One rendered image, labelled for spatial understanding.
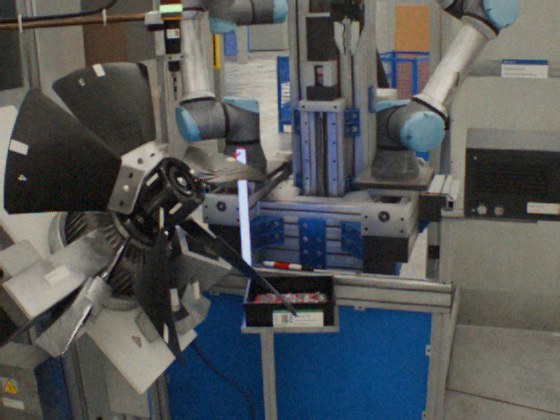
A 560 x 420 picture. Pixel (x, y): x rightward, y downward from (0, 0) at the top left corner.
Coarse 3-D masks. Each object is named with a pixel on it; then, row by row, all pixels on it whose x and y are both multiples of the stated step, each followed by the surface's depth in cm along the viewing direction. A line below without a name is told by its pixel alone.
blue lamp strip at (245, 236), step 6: (240, 150) 171; (240, 156) 171; (240, 180) 173; (240, 186) 174; (240, 192) 174; (240, 198) 175; (246, 198) 174; (240, 204) 175; (246, 204) 175; (240, 210) 176; (246, 210) 175; (240, 216) 176; (246, 216) 176; (240, 222) 177; (246, 222) 176; (246, 228) 177; (246, 234) 177; (246, 240) 178; (246, 246) 178; (246, 252) 179; (246, 258) 179
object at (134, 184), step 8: (120, 168) 122; (128, 168) 123; (136, 168) 125; (120, 176) 123; (128, 176) 124; (136, 176) 125; (144, 176) 127; (120, 184) 123; (128, 184) 124; (136, 184) 126; (112, 192) 122; (120, 192) 123; (136, 192) 126; (112, 200) 122; (120, 200) 124; (128, 200) 125; (112, 208) 123; (120, 208) 124; (128, 208) 126
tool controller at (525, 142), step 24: (480, 144) 148; (504, 144) 146; (528, 144) 145; (552, 144) 144; (480, 168) 148; (504, 168) 147; (528, 168) 145; (552, 168) 143; (480, 192) 151; (504, 192) 149; (528, 192) 148; (552, 192) 146; (480, 216) 155; (504, 216) 153; (528, 216) 151; (552, 216) 149
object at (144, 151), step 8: (144, 144) 135; (152, 144) 135; (136, 152) 134; (144, 152) 134; (152, 152) 134; (128, 160) 133; (136, 160) 134; (144, 160) 134; (152, 160) 134; (144, 168) 133
